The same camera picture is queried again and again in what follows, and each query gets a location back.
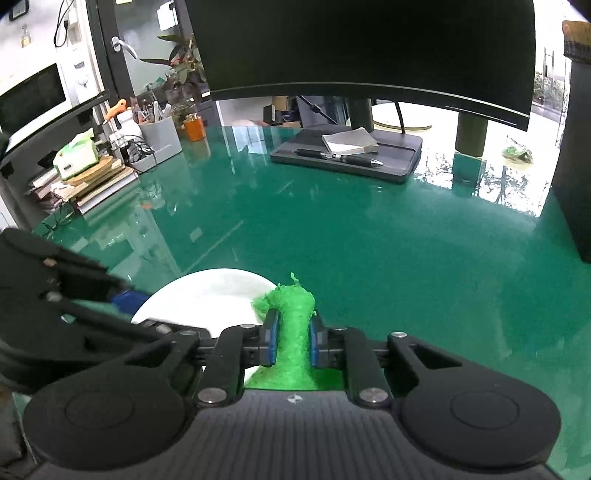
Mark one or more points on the green plastic wrapper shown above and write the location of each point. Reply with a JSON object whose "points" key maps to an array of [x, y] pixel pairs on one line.
{"points": [[517, 154]]}

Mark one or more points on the dark green cup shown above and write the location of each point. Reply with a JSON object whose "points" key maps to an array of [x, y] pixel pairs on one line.
{"points": [[471, 134]]}

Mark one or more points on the stack of books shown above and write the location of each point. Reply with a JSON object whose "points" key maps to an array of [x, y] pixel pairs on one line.
{"points": [[92, 189]]}

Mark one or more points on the white bowl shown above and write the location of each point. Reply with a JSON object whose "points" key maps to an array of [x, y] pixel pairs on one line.
{"points": [[207, 300]]}

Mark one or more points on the green tissue box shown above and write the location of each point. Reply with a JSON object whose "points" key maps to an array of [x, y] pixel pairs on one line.
{"points": [[76, 157]]}

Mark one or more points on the black curved monitor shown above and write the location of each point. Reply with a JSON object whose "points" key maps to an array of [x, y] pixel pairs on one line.
{"points": [[360, 41]]}

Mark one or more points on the grey monitor stand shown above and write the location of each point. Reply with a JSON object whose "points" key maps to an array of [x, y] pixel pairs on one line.
{"points": [[369, 170]]}

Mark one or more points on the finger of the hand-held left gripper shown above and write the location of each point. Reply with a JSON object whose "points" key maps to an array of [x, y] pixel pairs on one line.
{"points": [[127, 301], [106, 318]]}

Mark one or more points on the potted plant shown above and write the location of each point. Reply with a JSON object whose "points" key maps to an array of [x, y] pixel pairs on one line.
{"points": [[180, 64]]}

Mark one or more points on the eyeglasses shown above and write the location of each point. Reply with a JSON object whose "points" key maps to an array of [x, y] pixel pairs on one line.
{"points": [[60, 217]]}

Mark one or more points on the black speaker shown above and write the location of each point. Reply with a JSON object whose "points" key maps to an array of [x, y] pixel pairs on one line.
{"points": [[575, 161]]}

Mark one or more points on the yellow box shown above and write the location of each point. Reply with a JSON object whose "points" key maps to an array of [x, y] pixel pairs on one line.
{"points": [[577, 39]]}

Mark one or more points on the white microwave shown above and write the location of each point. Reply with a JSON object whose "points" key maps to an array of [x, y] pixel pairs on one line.
{"points": [[32, 99]]}

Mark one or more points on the round wooden board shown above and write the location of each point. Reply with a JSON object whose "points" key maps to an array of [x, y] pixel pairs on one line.
{"points": [[99, 170]]}

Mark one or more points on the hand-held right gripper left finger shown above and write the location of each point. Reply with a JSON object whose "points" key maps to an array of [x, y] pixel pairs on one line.
{"points": [[272, 339]]}

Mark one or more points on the grey pen holder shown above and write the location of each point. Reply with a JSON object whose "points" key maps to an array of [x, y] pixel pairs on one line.
{"points": [[159, 143]]}

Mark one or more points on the orange jar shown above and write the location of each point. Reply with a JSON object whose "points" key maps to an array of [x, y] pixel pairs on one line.
{"points": [[194, 129]]}

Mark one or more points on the black pen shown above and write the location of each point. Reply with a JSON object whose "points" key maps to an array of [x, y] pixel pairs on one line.
{"points": [[341, 158]]}

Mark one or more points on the cream round table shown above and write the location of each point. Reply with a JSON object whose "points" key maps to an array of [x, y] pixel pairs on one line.
{"points": [[406, 120]]}

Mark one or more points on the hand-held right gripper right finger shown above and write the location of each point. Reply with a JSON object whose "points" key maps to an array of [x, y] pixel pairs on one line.
{"points": [[315, 341]]}

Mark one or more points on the grey notepad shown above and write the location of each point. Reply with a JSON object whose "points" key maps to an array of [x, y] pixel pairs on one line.
{"points": [[351, 141]]}

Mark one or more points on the green cloth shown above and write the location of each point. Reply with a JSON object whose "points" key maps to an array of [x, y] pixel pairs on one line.
{"points": [[293, 332]]}

